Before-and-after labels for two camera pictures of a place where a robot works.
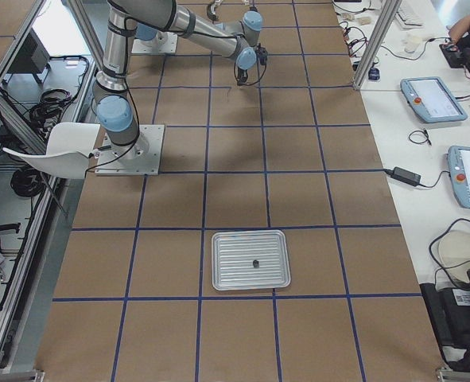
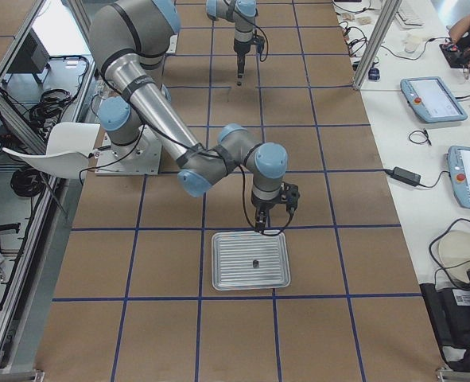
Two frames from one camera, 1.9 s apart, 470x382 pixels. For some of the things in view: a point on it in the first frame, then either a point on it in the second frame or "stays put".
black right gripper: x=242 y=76 → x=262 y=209
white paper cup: x=412 y=43 stays put
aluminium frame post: x=390 y=9 stays put
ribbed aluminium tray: x=234 y=252 stays put
